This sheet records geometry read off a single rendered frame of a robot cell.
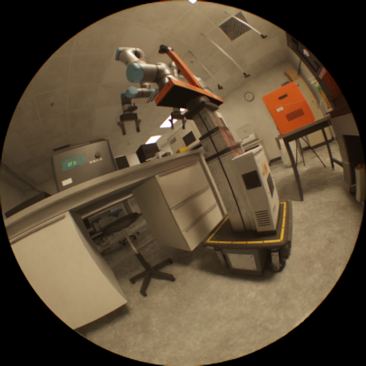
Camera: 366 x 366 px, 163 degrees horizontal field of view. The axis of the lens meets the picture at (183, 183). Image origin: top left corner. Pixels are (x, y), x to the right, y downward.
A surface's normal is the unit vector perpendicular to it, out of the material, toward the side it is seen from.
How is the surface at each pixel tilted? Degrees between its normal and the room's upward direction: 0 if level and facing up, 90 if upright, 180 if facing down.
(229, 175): 90
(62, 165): 90
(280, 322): 0
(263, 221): 90
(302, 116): 90
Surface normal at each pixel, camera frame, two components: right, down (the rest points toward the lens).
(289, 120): -0.67, 0.32
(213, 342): -0.41, -0.91
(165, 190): 0.62, -0.25
